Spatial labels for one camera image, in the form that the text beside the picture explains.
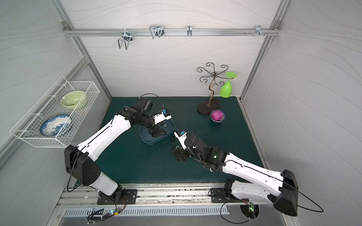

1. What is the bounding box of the blue plastic storage box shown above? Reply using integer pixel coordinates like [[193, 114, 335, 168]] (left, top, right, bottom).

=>
[[138, 119, 175, 146]]

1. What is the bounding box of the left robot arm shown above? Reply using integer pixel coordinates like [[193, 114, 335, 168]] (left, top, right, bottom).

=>
[[64, 97, 172, 196]]

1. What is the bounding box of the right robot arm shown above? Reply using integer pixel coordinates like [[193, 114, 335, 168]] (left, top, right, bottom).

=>
[[172, 131, 298, 217]]

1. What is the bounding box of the purple ball in bowl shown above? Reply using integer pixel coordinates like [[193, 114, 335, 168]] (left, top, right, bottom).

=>
[[210, 109, 226, 123]]

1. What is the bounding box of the dark metal jewelry stand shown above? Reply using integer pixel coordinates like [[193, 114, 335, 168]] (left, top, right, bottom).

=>
[[196, 62, 229, 115]]

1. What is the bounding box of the green plastic goblet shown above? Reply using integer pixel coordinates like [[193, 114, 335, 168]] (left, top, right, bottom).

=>
[[220, 72, 237, 98]]

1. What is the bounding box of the green ceramic bowl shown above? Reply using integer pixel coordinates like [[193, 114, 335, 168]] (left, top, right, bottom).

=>
[[60, 90, 88, 111]]

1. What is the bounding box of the metal double hook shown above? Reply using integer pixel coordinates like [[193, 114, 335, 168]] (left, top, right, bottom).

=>
[[117, 30, 133, 50]]

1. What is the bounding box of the blue white patterned bowl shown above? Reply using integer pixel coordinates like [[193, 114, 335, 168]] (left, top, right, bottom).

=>
[[40, 114, 72, 137]]

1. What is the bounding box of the metal hook centre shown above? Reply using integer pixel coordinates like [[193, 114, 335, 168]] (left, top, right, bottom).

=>
[[149, 24, 165, 39]]

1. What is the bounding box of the small metal hook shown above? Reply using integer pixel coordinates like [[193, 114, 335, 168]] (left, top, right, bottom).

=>
[[187, 25, 192, 37]]

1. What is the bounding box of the metal hook right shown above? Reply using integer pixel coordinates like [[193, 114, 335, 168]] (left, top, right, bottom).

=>
[[245, 25, 270, 37]]

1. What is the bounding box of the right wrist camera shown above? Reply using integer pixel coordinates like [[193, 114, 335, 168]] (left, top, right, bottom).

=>
[[174, 130, 187, 150]]

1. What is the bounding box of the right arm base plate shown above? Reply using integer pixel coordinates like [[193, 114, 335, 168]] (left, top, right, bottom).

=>
[[207, 188, 249, 204]]

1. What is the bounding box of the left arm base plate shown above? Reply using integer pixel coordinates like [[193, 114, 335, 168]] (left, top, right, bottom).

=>
[[97, 189, 138, 205]]

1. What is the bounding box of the aluminium front rail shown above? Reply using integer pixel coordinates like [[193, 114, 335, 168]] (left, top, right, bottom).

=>
[[56, 183, 224, 208]]

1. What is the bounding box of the aluminium rail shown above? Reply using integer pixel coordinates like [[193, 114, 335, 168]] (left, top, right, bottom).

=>
[[56, 183, 224, 208], [63, 27, 282, 37]]

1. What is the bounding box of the white wire basket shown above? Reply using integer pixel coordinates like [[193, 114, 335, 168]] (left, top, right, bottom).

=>
[[10, 76, 100, 148]]

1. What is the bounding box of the aluminium top rail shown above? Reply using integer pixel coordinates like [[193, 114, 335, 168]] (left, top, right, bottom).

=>
[[63, 27, 282, 37]]

